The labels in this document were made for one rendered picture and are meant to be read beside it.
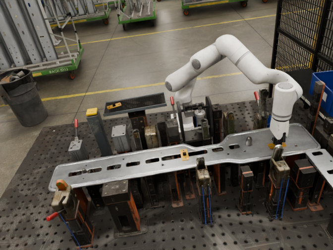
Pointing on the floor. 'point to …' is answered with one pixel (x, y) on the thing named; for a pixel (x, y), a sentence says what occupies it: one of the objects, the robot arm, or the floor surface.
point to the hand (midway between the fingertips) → (277, 141)
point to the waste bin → (22, 96)
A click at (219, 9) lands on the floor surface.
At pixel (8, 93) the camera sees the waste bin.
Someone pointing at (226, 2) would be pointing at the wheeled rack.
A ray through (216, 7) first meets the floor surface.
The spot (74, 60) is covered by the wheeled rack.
